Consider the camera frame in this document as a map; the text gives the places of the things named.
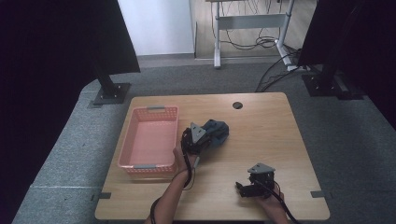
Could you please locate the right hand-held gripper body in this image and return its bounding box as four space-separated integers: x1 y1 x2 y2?
247 162 276 199

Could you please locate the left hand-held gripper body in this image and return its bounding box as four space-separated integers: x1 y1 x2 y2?
180 121 213 156

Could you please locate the dark blue cloth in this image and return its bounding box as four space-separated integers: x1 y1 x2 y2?
201 119 231 147

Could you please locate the pink plastic basket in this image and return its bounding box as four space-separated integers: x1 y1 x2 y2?
117 105 179 175

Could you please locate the person's left hand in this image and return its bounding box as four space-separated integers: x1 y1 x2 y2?
172 146 200 180

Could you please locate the person's right hand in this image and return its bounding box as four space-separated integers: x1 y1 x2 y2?
255 183 289 218

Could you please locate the black metal stand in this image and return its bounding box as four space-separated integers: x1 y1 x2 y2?
301 36 364 101
92 52 132 105

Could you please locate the black curtain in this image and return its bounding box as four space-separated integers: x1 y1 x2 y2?
296 0 396 132
0 0 141 224

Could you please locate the bundle of floor cables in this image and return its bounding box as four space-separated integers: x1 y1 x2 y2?
210 0 309 93

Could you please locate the white desk frame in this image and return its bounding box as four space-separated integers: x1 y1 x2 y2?
205 0 298 72

